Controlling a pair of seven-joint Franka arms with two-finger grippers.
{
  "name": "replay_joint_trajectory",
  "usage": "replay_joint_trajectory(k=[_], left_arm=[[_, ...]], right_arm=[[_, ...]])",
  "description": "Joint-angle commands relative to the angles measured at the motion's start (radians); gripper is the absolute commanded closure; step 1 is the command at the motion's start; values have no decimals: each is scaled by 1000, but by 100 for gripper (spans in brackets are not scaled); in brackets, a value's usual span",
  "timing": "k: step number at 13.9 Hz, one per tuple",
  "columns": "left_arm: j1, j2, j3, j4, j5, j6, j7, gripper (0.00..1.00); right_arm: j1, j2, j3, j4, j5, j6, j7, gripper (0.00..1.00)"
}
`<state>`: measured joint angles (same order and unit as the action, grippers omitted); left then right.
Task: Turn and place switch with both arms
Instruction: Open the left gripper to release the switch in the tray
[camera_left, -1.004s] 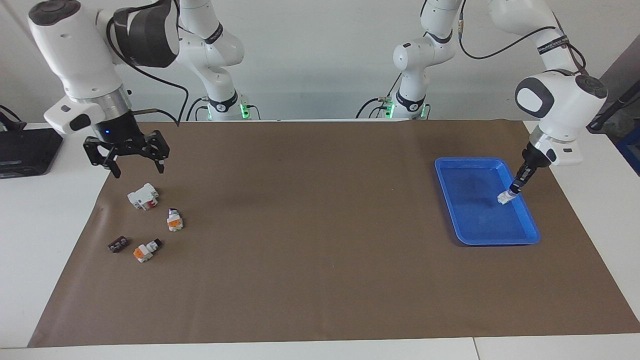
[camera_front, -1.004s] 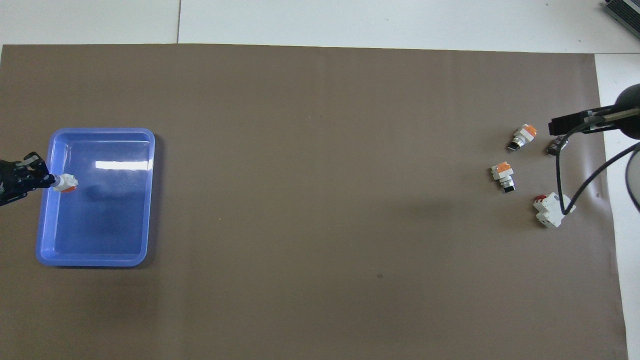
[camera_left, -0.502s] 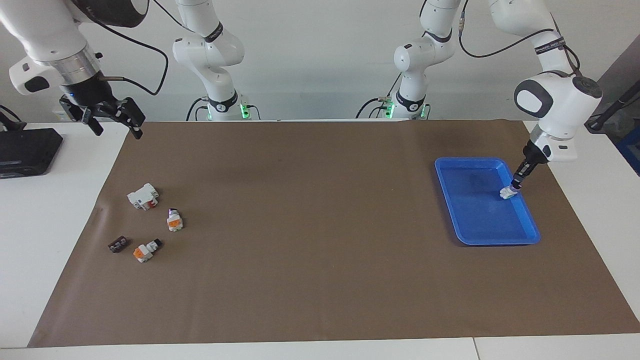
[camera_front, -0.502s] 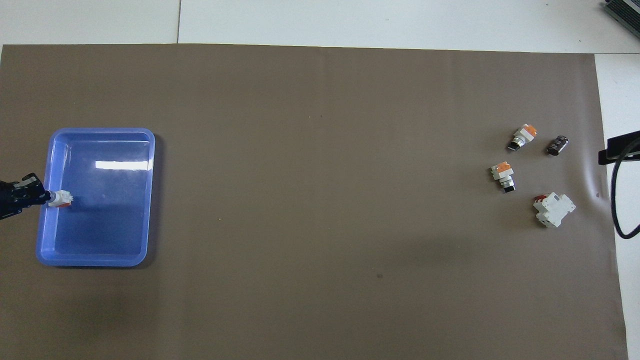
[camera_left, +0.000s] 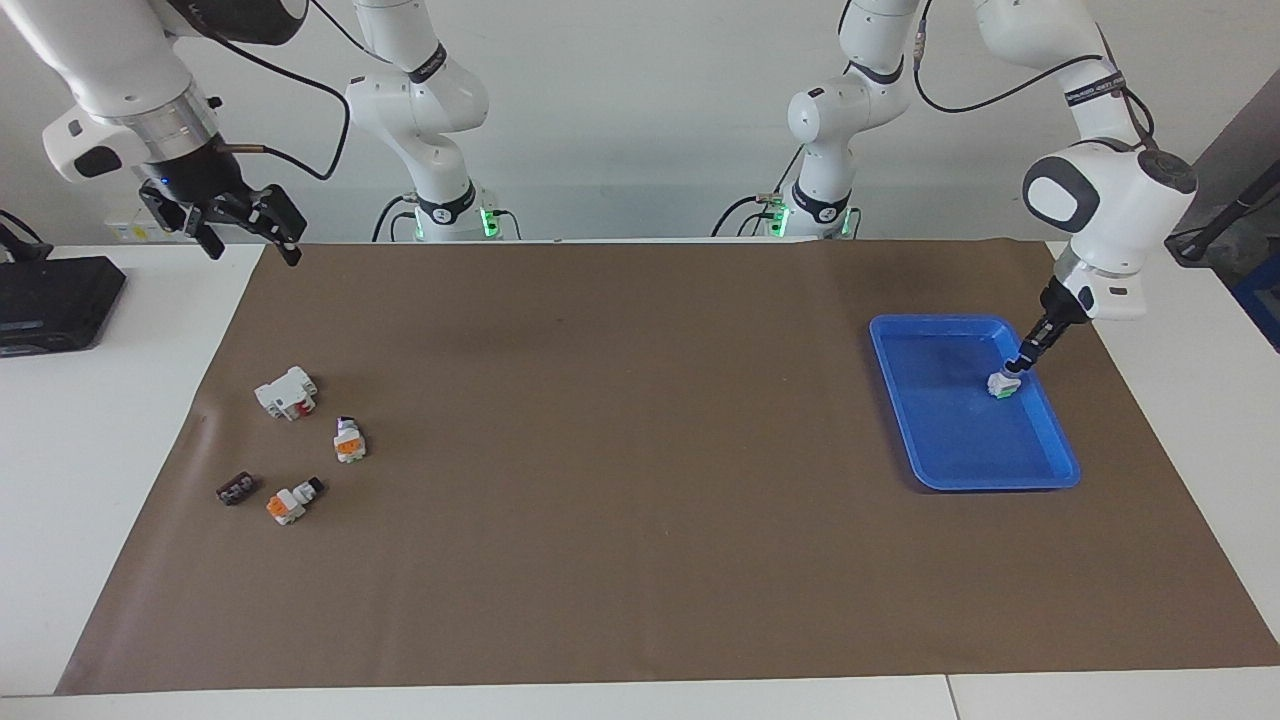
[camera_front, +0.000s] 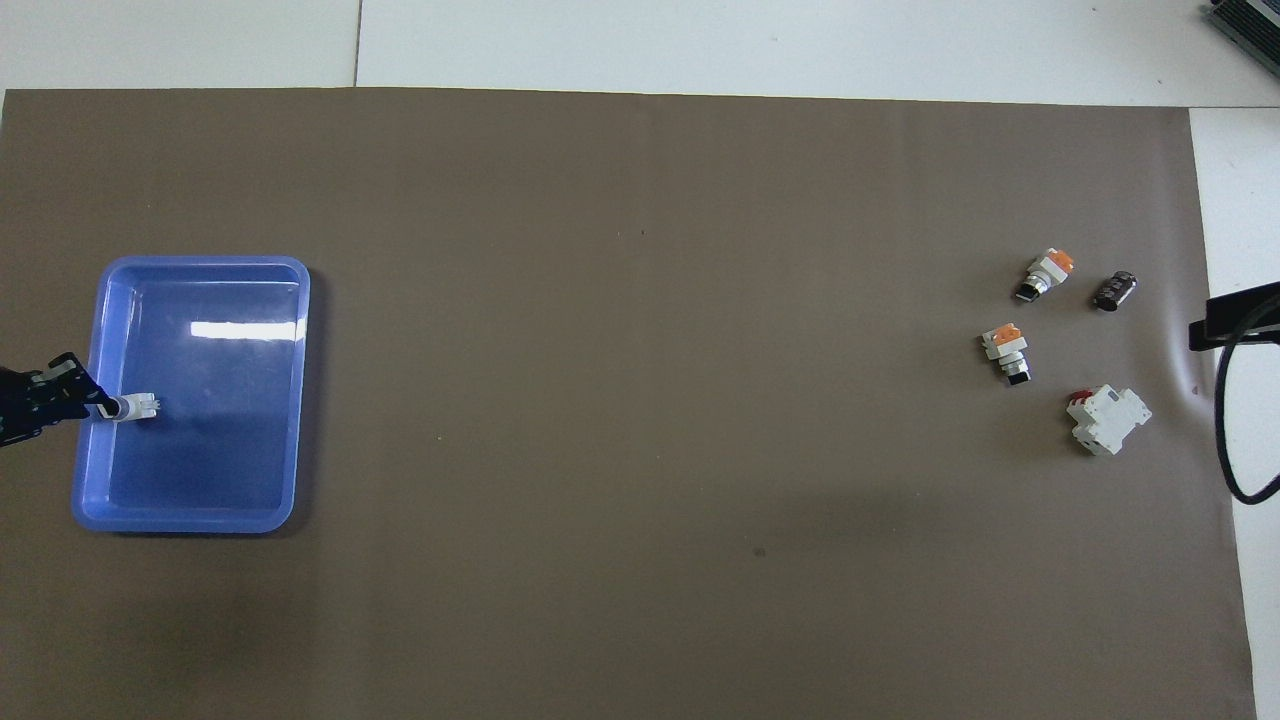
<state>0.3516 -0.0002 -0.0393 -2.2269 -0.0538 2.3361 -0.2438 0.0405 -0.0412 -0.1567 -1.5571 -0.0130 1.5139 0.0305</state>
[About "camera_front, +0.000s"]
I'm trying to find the blue plastic tray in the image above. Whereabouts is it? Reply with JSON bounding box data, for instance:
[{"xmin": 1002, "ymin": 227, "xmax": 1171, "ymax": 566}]
[{"xmin": 71, "ymin": 255, "xmax": 312, "ymax": 535}]

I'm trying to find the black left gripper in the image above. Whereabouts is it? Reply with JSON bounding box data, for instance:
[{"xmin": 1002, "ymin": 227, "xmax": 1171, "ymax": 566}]
[{"xmin": 0, "ymin": 351, "xmax": 120, "ymax": 449}]

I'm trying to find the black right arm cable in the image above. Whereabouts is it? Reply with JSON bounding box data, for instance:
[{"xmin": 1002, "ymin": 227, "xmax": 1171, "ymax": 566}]
[{"xmin": 1214, "ymin": 322, "xmax": 1280, "ymax": 505}]

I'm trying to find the white circuit breaker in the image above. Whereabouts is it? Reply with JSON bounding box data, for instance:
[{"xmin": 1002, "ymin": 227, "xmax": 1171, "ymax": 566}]
[{"xmin": 1066, "ymin": 385, "xmax": 1153, "ymax": 457}]

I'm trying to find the grey finned device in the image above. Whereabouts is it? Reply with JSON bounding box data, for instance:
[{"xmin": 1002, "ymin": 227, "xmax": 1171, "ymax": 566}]
[{"xmin": 1204, "ymin": 0, "xmax": 1280, "ymax": 67}]

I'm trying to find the brown table mat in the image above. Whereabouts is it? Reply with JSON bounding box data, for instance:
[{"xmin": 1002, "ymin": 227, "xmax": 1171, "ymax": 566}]
[{"xmin": 0, "ymin": 87, "xmax": 1259, "ymax": 720}]

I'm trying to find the small dark cylindrical component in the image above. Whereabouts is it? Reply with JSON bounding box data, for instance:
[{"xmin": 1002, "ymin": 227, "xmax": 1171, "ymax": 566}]
[{"xmin": 1093, "ymin": 270, "xmax": 1139, "ymax": 312}]

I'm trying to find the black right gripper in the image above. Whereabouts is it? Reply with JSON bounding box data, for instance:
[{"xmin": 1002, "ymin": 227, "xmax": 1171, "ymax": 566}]
[{"xmin": 1187, "ymin": 282, "xmax": 1280, "ymax": 352}]

